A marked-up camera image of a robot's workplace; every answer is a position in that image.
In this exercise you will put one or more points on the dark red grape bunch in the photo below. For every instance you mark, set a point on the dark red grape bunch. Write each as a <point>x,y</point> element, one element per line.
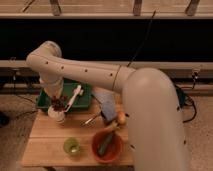
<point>59,104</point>

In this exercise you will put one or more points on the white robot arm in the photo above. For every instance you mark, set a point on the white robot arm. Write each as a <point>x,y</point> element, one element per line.
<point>154,119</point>

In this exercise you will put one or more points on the white paper cup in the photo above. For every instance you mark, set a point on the white paper cup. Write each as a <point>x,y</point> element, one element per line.
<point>57,116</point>

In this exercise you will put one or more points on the green plastic cup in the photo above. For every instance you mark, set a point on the green plastic cup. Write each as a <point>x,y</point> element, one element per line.
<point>71,146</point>

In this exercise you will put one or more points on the light blue cloth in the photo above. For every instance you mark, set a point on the light blue cloth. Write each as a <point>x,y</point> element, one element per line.
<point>103,96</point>

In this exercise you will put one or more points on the green plastic tray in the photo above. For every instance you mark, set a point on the green plastic tray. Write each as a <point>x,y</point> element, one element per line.
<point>82,102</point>

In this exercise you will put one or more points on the white plastic brush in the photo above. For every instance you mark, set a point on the white plastic brush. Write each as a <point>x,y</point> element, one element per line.
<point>78,91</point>

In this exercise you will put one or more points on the orange peach fruit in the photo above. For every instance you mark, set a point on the orange peach fruit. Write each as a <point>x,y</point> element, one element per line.
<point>121,118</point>

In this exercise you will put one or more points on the green cucumber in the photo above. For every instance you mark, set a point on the green cucumber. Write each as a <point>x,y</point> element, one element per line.
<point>104,145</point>

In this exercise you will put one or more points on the red orange bowl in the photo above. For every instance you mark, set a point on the red orange bowl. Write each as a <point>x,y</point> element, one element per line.
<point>114,150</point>

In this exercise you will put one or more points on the wooden table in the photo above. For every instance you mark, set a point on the wooden table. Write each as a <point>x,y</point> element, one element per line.
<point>45,143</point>

